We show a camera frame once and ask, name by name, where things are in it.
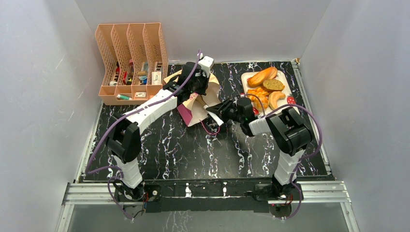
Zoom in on tan fake croissant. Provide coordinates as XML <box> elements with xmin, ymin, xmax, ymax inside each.
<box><xmin>268</xmin><ymin>91</ymin><xmax>286</xmax><ymax>110</ymax></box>

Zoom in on small white box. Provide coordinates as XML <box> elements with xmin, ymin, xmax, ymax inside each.
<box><xmin>151</xmin><ymin>71</ymin><xmax>162</xmax><ymax>85</ymax></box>

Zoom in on brown fake bread slice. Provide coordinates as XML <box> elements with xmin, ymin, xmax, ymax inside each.
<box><xmin>262</xmin><ymin>79</ymin><xmax>285</xmax><ymax>92</ymax></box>

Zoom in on white strawberry print tray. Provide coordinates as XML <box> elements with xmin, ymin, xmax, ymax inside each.
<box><xmin>241</xmin><ymin>70</ymin><xmax>296</xmax><ymax>116</ymax></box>

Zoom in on orange braided fake bread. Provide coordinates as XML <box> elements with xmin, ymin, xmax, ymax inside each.
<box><xmin>247</xmin><ymin>87</ymin><xmax>270</xmax><ymax>101</ymax></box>

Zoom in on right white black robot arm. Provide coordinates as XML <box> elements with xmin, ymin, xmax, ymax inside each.
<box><xmin>205</xmin><ymin>97</ymin><xmax>314</xmax><ymax>201</ymax></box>

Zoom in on long orange fake baguette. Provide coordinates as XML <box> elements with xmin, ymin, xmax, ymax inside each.
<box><xmin>247</xmin><ymin>67</ymin><xmax>278</xmax><ymax>88</ymax></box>

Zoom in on metal tongs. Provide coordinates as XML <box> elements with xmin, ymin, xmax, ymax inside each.
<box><xmin>208</xmin><ymin>112</ymin><xmax>224</xmax><ymax>126</ymax></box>

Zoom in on aluminium frame rail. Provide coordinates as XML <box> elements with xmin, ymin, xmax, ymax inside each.
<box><xmin>57</xmin><ymin>179</ymin><xmax>359</xmax><ymax>232</ymax></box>

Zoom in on peach plastic file organizer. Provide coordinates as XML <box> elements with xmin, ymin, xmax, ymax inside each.
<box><xmin>95</xmin><ymin>23</ymin><xmax>169</xmax><ymax>105</ymax></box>

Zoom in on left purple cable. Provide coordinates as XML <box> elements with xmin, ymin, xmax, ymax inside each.
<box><xmin>84</xmin><ymin>49</ymin><xmax>203</xmax><ymax>221</ymax></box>

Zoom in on red bottle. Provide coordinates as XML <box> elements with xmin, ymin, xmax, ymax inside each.
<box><xmin>129</xmin><ymin>59</ymin><xmax>134</xmax><ymax>73</ymax></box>

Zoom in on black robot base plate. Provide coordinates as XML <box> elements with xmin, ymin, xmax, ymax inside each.
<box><xmin>114</xmin><ymin>179</ymin><xmax>304</xmax><ymax>215</ymax></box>

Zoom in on green white tube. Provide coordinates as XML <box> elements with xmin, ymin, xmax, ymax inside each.
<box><xmin>117</xmin><ymin>94</ymin><xmax>132</xmax><ymax>101</ymax></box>

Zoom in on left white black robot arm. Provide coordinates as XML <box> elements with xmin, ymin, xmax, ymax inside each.
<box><xmin>105</xmin><ymin>57</ymin><xmax>214</xmax><ymax>201</ymax></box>

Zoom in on pink and tan paper bag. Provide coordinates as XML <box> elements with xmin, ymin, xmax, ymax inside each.
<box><xmin>177</xmin><ymin>74</ymin><xmax>221</xmax><ymax>135</ymax></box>

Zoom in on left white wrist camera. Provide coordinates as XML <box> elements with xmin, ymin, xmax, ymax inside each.
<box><xmin>198</xmin><ymin>56</ymin><xmax>214</xmax><ymax>78</ymax></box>

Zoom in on round orange fake bun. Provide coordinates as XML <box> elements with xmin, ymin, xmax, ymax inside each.
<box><xmin>254</xmin><ymin>95</ymin><xmax>269</xmax><ymax>111</ymax></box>

